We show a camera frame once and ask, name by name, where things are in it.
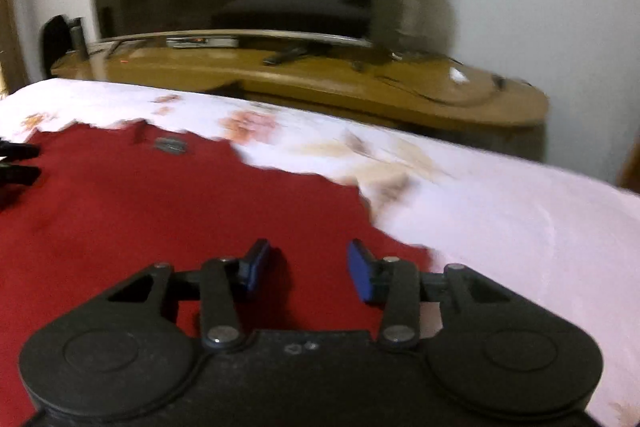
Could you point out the silver set-top box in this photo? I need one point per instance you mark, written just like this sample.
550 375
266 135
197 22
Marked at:
202 42

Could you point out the brown wooden door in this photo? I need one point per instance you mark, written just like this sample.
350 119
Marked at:
631 172

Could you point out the floral white bed sheet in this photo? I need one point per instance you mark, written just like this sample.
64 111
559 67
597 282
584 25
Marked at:
500 217

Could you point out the black chair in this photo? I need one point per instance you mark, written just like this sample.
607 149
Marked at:
54 44

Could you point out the black remote control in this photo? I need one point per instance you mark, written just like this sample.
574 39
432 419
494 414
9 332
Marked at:
286 56

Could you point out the wooden television cabinet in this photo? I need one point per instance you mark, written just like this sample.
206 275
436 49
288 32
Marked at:
350 79

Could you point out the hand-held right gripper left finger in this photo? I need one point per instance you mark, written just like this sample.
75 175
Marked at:
257 264

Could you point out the wooden frame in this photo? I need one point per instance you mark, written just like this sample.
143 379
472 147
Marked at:
11 17

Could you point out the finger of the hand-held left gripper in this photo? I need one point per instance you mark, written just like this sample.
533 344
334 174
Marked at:
20 176
20 151

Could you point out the red embroidered knit sweater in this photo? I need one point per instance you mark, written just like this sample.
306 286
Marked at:
150 207

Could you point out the small white object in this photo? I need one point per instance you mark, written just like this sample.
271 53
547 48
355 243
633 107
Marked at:
457 75

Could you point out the clear glass vase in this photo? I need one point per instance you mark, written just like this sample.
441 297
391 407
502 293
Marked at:
417 2

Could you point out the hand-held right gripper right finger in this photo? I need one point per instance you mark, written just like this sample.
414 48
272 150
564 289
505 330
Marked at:
361 269

